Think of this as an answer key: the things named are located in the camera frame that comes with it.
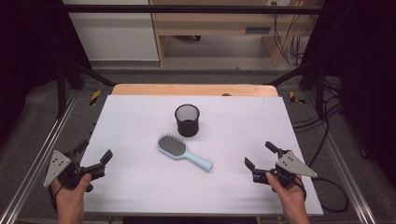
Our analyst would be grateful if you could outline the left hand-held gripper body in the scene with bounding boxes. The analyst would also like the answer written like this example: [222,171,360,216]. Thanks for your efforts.
[43,149,94,193]

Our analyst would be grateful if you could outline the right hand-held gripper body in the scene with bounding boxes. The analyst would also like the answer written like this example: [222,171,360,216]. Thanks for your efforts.
[264,150,318,190]

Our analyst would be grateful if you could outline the light blue hairbrush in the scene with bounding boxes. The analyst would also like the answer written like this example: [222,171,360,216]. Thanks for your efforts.
[157,133,214,173]

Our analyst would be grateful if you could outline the black mesh pen cup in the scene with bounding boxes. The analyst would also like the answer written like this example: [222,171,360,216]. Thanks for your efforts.
[174,104,201,138]

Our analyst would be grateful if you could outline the person's left hand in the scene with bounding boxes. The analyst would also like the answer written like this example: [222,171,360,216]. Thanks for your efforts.
[53,173,93,216]

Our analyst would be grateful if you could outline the person's right hand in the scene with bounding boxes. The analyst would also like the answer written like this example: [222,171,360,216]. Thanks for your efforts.
[265,171,308,217]

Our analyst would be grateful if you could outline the black curtain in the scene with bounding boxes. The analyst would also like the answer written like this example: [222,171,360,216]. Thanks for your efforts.
[302,0,396,178]
[0,0,92,144]

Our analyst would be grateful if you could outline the white cabinet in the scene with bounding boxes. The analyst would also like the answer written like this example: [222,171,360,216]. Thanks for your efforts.
[62,0,161,62]

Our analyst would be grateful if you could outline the beige wooden desk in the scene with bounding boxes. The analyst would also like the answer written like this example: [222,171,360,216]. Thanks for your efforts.
[148,0,325,67]

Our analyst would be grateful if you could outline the aluminium floor rail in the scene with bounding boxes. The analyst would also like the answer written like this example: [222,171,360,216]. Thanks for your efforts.
[0,90,80,224]
[303,91,377,224]

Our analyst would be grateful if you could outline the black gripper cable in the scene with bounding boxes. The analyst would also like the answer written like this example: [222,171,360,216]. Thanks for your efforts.
[306,176,349,214]

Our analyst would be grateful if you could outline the black floor cable bundle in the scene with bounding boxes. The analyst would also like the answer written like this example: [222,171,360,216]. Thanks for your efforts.
[290,77,344,169]

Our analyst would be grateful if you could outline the black frame upright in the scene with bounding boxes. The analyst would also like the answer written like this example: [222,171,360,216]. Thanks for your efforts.
[56,60,68,119]

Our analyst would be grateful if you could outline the black diagonal frame brace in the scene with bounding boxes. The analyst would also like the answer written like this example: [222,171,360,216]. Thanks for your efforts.
[66,59,118,88]
[264,60,316,88]

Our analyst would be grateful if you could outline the hanging desk cables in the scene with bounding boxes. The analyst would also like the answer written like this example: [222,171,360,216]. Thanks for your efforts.
[272,3,312,68]

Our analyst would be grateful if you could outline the black horizontal frame bar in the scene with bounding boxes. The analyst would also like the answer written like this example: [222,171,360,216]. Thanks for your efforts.
[62,4,325,16]

